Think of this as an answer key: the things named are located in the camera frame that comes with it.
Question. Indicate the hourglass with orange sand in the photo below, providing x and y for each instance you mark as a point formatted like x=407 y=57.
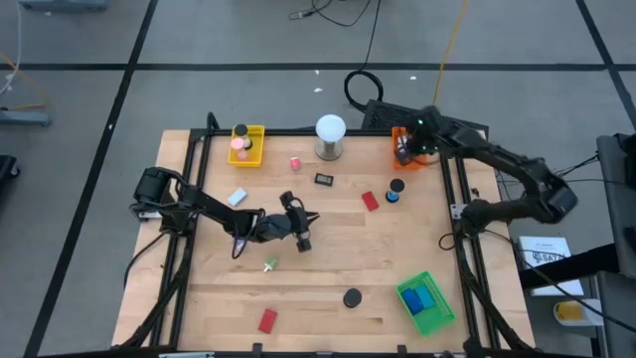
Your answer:
x=352 y=297

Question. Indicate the red plastic box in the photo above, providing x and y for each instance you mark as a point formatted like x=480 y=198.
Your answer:
x=370 y=201
x=267 y=321

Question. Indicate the pink white USB wall charger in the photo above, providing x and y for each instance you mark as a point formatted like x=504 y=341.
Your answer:
x=295 y=163

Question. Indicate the green plastic basket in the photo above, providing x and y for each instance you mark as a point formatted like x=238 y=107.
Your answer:
x=439 y=318

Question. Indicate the black digital display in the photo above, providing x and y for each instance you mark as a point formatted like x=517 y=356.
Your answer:
x=324 y=179

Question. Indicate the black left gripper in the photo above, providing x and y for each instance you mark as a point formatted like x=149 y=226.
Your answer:
x=298 y=224

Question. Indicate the green white USB wall charger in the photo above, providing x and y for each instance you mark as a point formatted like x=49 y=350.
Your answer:
x=271 y=262

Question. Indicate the teal plastic box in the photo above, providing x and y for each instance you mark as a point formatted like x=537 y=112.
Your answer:
x=426 y=296

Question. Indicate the blue based hourglass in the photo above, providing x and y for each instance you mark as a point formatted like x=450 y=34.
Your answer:
x=397 y=185

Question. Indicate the hourglass with white sand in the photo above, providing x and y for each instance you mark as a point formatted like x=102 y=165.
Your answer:
x=241 y=129

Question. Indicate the white power adapter box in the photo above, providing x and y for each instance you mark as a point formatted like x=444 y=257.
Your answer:
x=237 y=197

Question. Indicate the grey floor beam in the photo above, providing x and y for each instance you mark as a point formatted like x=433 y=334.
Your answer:
x=25 y=118

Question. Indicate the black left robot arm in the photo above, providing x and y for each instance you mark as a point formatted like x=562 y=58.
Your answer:
x=213 y=211

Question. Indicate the orange plastic basket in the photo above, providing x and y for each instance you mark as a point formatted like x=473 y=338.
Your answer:
x=412 y=164

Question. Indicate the white printed booklet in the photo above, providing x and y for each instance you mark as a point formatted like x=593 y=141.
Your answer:
x=546 y=248

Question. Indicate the grey equipment cart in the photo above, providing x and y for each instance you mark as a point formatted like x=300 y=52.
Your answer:
x=621 y=209

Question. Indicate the black aluminium table frame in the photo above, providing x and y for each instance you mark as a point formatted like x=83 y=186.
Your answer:
x=288 y=132

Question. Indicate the yellow labelled white container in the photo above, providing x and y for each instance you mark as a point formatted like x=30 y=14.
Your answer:
x=571 y=312

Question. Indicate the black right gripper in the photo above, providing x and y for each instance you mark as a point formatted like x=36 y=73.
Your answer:
x=425 y=134

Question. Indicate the black perforated computer case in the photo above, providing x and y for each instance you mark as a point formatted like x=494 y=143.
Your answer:
x=387 y=114

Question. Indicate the pink capped hourglass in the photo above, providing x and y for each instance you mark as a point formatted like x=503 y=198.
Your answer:
x=237 y=143

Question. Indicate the white bulb table lamp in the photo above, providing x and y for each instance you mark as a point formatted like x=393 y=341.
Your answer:
x=330 y=128

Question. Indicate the blue plastic box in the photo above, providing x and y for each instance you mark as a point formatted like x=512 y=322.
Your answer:
x=411 y=301

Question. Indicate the yellow plastic basket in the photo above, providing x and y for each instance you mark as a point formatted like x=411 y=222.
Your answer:
x=254 y=154

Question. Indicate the black table clamp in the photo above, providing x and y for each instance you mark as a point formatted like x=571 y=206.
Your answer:
x=257 y=348
x=401 y=349

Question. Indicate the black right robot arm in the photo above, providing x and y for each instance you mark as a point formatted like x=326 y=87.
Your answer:
x=522 y=166

